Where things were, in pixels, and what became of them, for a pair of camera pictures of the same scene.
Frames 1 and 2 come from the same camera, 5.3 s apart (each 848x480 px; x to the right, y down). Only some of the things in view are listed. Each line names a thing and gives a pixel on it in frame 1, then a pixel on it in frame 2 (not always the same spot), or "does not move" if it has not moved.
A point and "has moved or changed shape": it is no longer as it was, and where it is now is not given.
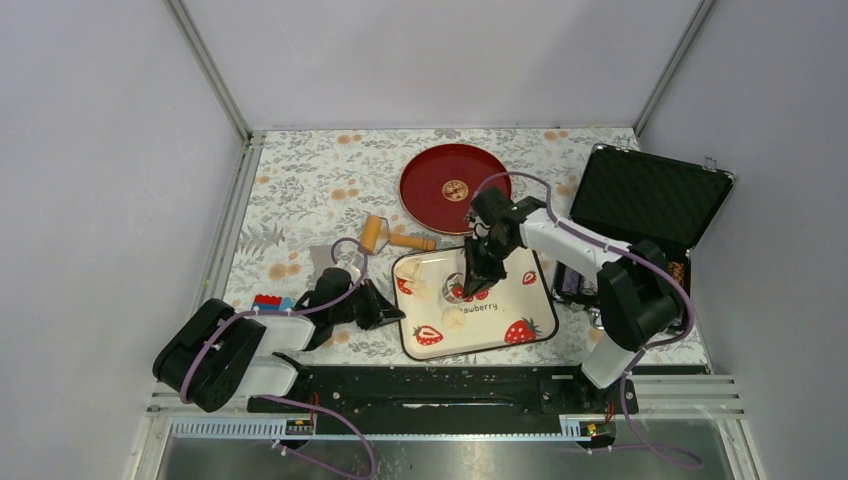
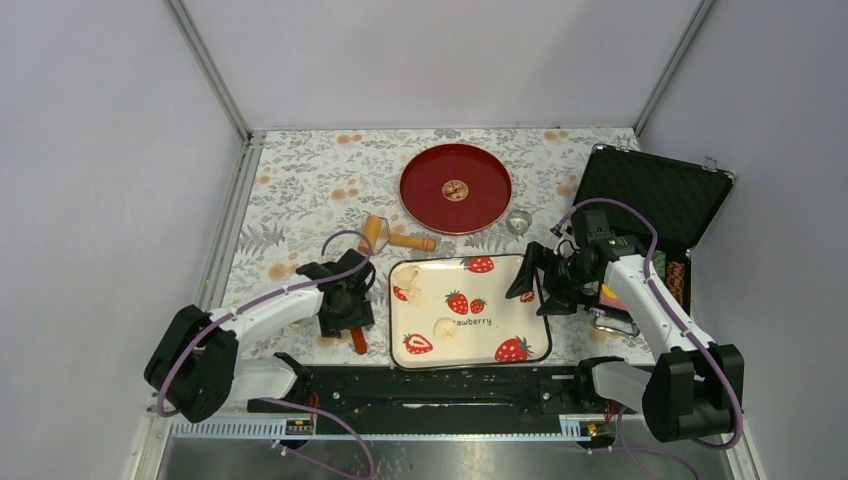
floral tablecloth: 312,200 does not move
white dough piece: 410,269 has moved or changed shape
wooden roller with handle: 376,234 does not move
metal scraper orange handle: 321,258 to 358,339
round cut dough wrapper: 453,320 to 444,329
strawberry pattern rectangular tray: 436,320 has moved or changed shape
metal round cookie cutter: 453,288 has moved or changed shape
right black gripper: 475,267 to 560,301
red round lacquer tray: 438,183 does not move
